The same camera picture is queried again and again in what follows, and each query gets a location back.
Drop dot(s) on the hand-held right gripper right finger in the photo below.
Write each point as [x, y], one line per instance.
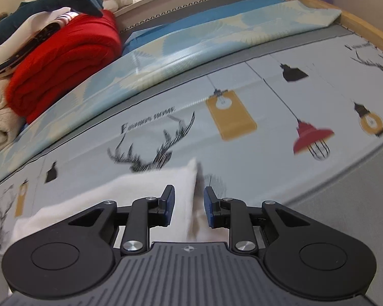
[208, 207]

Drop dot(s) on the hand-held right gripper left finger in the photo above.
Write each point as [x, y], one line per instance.
[169, 204]

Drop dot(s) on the white t-shirt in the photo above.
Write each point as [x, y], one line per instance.
[115, 188]

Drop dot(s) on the printed bed sheet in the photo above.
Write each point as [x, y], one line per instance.
[258, 79]

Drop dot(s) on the blue patterned quilt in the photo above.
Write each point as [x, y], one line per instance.
[210, 35]

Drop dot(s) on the red folded blanket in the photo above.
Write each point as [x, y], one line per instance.
[67, 63]

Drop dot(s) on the cream folded blanket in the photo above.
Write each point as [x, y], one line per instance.
[0, 111]

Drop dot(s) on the white striped folded garment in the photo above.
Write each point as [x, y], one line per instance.
[48, 30]

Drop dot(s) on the white folded bedding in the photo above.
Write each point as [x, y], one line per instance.
[22, 35]

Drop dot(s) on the wooden bed frame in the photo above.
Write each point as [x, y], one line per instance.
[364, 25]

